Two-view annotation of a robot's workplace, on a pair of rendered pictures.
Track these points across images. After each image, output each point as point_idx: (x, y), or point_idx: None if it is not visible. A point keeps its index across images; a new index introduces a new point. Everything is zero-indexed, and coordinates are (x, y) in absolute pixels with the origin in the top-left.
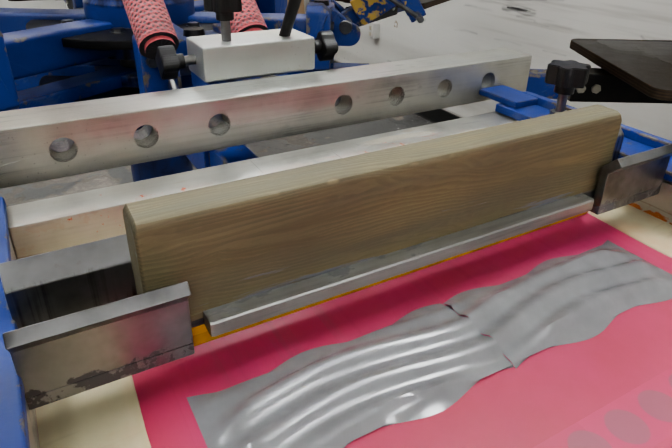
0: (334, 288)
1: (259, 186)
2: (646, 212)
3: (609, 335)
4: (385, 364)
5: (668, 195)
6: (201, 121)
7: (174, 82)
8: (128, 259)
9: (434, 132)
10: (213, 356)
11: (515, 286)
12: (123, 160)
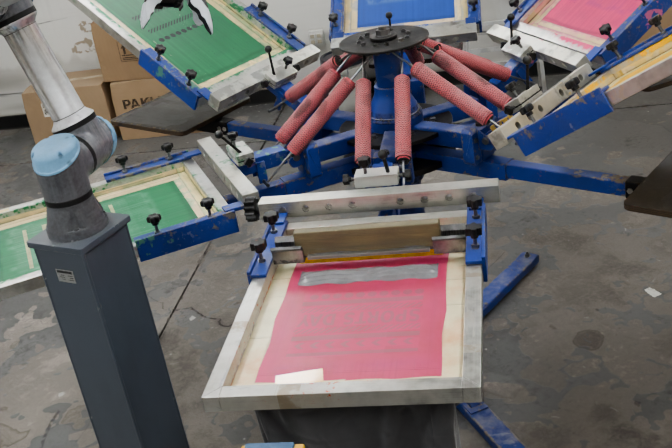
0: (336, 255)
1: (320, 229)
2: None
3: (396, 281)
4: (341, 274)
5: None
6: (346, 203)
7: None
8: None
9: (428, 216)
10: (312, 266)
11: (389, 267)
12: (322, 213)
